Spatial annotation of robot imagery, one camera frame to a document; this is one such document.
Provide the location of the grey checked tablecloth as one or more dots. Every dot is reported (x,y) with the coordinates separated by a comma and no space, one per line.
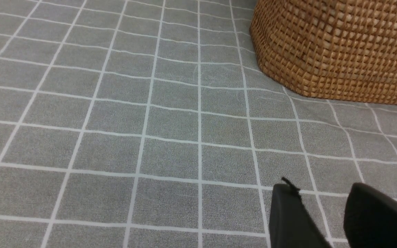
(148,123)

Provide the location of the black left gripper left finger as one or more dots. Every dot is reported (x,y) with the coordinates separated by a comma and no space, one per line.
(290,224)

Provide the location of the woven rattan basket green lining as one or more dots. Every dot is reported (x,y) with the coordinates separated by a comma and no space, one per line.
(329,49)

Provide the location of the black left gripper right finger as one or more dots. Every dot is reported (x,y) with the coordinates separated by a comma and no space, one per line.
(370,219)

